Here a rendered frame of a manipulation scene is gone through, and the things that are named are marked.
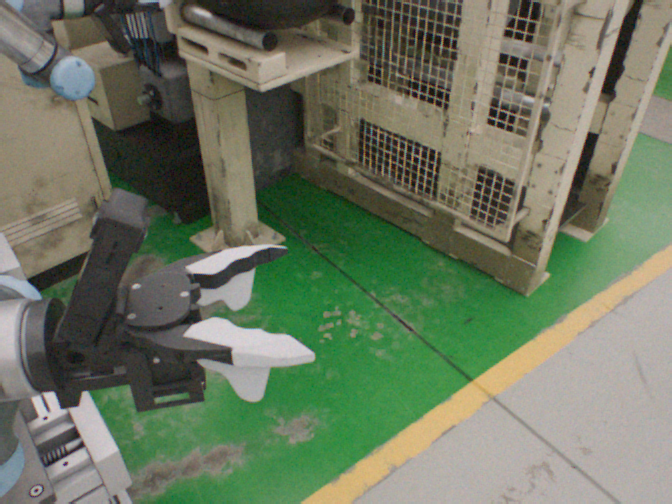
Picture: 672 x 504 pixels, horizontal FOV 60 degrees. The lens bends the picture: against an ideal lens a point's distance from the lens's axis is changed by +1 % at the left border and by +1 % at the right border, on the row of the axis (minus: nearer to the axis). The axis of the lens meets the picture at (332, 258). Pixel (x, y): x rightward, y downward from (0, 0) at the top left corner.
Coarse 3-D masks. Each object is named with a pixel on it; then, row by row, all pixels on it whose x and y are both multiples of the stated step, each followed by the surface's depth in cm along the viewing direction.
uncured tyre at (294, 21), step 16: (208, 0) 138; (240, 0) 132; (256, 0) 132; (272, 0) 135; (288, 0) 138; (304, 0) 141; (320, 0) 145; (336, 0) 150; (240, 16) 138; (256, 16) 137; (272, 16) 138; (288, 16) 141; (304, 16) 144; (320, 16) 152
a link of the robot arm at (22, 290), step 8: (0, 280) 59; (8, 280) 60; (16, 280) 60; (0, 288) 57; (8, 288) 59; (16, 288) 59; (24, 288) 60; (32, 288) 61; (0, 296) 56; (8, 296) 57; (16, 296) 59; (24, 296) 59; (32, 296) 61
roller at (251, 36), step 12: (192, 12) 154; (204, 12) 152; (216, 12) 151; (204, 24) 152; (216, 24) 149; (228, 24) 146; (240, 24) 144; (240, 36) 144; (252, 36) 141; (264, 36) 138; (276, 36) 140; (264, 48) 140
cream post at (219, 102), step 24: (192, 72) 182; (192, 96) 188; (216, 96) 181; (240, 96) 188; (216, 120) 185; (240, 120) 192; (216, 144) 192; (240, 144) 197; (216, 168) 199; (240, 168) 202; (216, 192) 207; (240, 192) 207; (216, 216) 216; (240, 216) 213; (240, 240) 218
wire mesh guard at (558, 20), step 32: (352, 0) 176; (448, 0) 154; (544, 0) 135; (384, 32) 173; (416, 32) 165; (448, 64) 162; (544, 64) 142; (352, 96) 195; (480, 96) 160; (512, 96) 153; (544, 96) 147; (352, 128) 202; (416, 128) 182; (448, 128) 172; (416, 192) 194; (480, 192) 175; (480, 224) 180
